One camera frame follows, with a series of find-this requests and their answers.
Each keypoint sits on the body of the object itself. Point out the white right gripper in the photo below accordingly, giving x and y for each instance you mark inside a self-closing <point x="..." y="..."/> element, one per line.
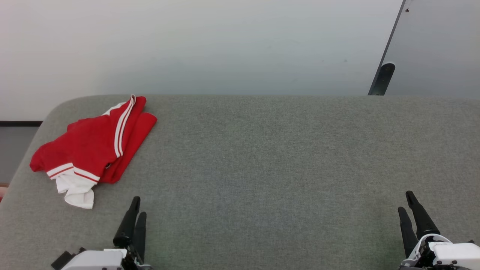
<point x="455" y="255"/>

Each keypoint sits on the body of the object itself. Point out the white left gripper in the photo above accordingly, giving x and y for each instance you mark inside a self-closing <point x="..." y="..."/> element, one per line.
<point x="99" y="260"/>

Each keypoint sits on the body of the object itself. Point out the red and white garment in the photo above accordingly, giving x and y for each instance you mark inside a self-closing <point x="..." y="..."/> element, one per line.
<point x="90" y="142"/>

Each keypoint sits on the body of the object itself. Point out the light grey door panel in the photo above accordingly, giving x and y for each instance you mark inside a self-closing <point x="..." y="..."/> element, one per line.
<point x="438" y="48"/>

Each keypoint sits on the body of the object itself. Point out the black wall baseboard strip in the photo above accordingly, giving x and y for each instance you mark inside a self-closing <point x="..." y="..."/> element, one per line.
<point x="20" y="123"/>

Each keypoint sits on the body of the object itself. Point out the grey metal post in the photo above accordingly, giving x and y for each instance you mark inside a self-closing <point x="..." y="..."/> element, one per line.
<point x="390" y="37"/>

